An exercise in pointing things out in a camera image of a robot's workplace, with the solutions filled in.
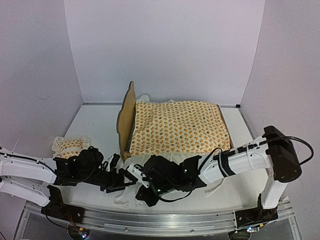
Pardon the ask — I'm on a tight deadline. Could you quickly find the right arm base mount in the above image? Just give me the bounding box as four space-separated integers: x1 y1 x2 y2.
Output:
235 193 278 231

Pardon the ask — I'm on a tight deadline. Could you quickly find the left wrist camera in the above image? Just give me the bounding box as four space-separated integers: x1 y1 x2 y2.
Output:
105 153 121 172

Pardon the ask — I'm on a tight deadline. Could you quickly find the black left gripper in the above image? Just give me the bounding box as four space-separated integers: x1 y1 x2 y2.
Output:
78 167 136 194

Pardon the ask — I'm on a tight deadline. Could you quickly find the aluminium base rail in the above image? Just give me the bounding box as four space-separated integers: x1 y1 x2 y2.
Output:
14 199 302 240

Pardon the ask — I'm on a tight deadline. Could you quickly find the wooden pet bed frame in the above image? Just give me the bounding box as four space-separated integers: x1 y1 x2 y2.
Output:
114 80 235 161

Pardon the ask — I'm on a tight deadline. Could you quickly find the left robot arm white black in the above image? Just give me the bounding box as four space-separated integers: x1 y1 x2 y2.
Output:
0 146 136 193

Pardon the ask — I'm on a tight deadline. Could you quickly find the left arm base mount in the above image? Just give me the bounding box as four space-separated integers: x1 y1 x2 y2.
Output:
41 185 85 224

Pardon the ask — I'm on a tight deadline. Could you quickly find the small duck print pillow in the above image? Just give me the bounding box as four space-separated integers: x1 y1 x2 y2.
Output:
51 136 91 159

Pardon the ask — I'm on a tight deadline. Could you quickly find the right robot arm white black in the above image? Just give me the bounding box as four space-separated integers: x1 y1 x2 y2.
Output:
135 125 314 222

